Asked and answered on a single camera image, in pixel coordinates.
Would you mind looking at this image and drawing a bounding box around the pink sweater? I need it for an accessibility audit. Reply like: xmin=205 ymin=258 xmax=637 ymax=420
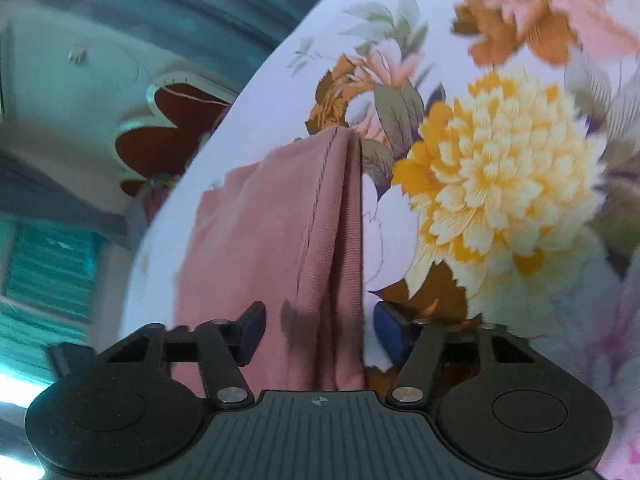
xmin=175 ymin=127 xmax=364 ymax=392

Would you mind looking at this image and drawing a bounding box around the red heart-shaped headboard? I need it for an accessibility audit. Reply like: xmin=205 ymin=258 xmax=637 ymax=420
xmin=114 ymin=70 xmax=235 ymax=196

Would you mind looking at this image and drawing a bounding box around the floral white bed sheet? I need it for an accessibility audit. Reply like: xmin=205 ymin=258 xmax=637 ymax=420
xmin=120 ymin=0 xmax=639 ymax=479

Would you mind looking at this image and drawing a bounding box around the teal window shutter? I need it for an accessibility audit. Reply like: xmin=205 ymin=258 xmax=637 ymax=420
xmin=1 ymin=220 xmax=105 ymax=385

